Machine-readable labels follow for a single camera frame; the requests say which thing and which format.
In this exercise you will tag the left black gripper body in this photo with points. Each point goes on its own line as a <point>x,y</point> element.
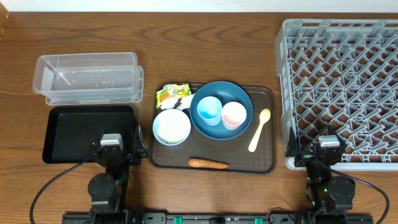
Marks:
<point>134,161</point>

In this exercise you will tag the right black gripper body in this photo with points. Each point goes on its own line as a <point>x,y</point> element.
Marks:
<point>304,157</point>

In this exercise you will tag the yellow plastic spoon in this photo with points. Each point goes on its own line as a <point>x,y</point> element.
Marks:
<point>264,117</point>

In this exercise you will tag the pink cup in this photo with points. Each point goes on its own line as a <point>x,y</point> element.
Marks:
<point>233,114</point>

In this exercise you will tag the light blue cup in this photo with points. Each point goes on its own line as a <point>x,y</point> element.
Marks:
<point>209,108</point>

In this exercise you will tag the dark blue plate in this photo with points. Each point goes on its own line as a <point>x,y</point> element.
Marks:
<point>226,92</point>

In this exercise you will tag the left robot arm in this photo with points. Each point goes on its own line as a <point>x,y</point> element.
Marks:
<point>108,189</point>

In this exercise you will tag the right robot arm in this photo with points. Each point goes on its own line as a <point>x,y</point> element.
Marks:
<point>332,196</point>

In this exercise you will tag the grey dishwasher rack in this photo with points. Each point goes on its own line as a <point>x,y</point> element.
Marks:
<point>341,73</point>

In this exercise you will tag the light blue rice bowl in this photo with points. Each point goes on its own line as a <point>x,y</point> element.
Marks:
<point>171,127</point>

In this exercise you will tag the orange carrot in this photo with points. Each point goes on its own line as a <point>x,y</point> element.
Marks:
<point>208,164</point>

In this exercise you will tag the crumpled white tissue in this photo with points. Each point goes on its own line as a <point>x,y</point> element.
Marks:
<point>177,103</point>

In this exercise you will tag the yellow green snack wrapper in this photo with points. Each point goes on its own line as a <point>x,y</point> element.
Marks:
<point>168,97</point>

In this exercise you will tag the brown serving tray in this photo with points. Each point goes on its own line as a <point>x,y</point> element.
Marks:
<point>232,151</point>

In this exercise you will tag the black plastic tray bin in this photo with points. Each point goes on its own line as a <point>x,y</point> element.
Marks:
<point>72,130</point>

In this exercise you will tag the clear plastic bin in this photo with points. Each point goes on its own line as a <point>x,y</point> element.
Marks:
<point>89,79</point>

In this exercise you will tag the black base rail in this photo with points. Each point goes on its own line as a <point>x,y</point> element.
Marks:
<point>161,218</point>

